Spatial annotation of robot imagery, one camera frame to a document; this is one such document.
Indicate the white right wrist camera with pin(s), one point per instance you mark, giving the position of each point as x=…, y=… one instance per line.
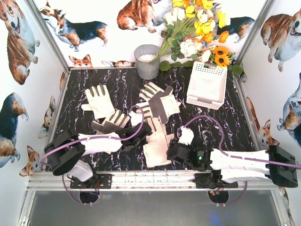
x=186, y=137

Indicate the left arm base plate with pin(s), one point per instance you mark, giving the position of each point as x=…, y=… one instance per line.
x=101, y=181

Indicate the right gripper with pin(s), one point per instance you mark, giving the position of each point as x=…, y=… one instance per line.
x=174, y=150

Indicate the grey-strap glove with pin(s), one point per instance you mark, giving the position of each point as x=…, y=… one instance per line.
x=112, y=123
x=161, y=108
x=157, y=144

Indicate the back centre glove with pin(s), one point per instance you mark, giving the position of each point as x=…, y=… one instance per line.
x=151, y=91

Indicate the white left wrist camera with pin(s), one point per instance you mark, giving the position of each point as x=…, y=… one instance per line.
x=135, y=118

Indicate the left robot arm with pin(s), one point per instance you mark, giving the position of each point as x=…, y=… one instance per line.
x=64, y=153

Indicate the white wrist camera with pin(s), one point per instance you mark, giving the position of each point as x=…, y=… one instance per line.
x=135, y=118
x=186, y=137

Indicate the far left white glove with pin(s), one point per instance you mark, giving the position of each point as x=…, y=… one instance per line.
x=99, y=102

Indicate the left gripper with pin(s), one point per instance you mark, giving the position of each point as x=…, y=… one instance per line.
x=140, y=133

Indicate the grey metal bucket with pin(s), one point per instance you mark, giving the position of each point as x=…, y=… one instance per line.
x=147, y=62

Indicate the white perforated storage basket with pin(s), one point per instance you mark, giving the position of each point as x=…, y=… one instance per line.
x=207, y=85

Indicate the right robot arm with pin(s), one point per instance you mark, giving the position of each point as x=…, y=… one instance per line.
x=223, y=169

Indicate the artificial flower bouquet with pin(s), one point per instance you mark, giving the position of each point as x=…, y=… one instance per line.
x=197, y=29

